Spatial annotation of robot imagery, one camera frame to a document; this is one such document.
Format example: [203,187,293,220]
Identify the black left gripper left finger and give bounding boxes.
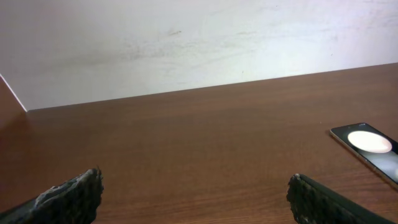
[1,168,104,224]

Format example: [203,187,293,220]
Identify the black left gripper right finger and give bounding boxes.
[286,174,393,224]

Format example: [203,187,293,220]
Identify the black Galaxy flip phone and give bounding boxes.
[330,123,397,189]

